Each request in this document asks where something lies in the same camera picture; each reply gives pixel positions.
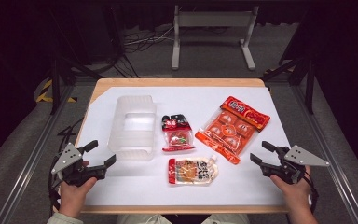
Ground person's right hand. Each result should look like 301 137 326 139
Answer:
269 165 312 217

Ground aluminium rail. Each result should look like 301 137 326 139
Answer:
0 83 76 224
291 83 358 224

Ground person's left hand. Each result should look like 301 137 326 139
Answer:
58 160 99 218

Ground small red and black packet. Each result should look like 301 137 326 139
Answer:
160 113 197 153

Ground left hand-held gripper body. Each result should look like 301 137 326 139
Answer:
49 142 108 189

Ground large orange packet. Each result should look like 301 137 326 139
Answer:
194 95 271 166

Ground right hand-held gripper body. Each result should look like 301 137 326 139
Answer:
260 144 331 185

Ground bundle of floor cables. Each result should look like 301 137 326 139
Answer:
121 25 175 53

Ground white and red spouted pouch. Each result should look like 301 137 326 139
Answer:
167 154 220 187

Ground clear plastic container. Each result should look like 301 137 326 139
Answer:
106 94 158 161

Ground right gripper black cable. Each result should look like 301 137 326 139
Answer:
302 173 320 215

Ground white metal stand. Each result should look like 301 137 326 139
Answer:
171 4 260 72

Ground white table sheet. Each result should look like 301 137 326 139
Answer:
75 86 294 207

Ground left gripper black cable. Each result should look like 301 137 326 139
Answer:
48 155 63 217

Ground black tripod stand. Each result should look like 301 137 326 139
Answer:
47 6 107 116
260 55 317 116

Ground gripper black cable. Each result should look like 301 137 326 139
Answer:
302 173 320 215
48 155 63 217

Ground person's light trousers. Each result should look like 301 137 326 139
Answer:
116 213 252 224

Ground yellow and black hazard tape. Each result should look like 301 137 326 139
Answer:
34 78 78 104

